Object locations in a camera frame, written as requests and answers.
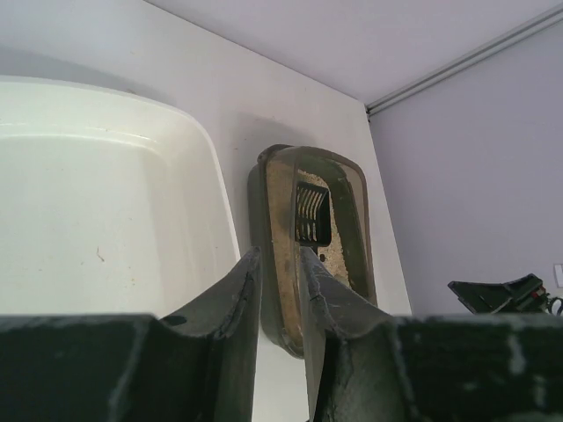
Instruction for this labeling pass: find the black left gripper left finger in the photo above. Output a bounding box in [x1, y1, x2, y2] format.
[161, 247, 262, 421]

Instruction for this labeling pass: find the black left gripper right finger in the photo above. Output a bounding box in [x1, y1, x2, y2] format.
[298, 247, 396, 421]

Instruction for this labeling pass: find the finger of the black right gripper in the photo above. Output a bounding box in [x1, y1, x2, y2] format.
[448, 273, 548, 314]

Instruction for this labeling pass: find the black litter scoop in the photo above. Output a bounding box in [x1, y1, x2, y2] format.
[295, 182, 332, 248]

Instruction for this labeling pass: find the grey litter box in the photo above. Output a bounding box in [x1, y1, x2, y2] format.
[247, 144, 377, 359]

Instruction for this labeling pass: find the white plastic tray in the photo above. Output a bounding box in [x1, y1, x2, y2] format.
[1, 76, 240, 317]

